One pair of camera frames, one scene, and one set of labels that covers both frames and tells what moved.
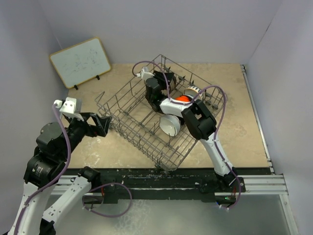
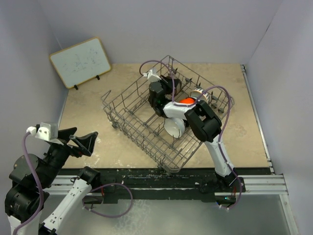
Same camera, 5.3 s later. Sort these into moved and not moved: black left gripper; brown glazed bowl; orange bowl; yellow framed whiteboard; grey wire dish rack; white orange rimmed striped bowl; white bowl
Moved: white bowl; orange bowl; brown glazed bowl; black left gripper; white orange rimmed striped bowl
Not moved: yellow framed whiteboard; grey wire dish rack
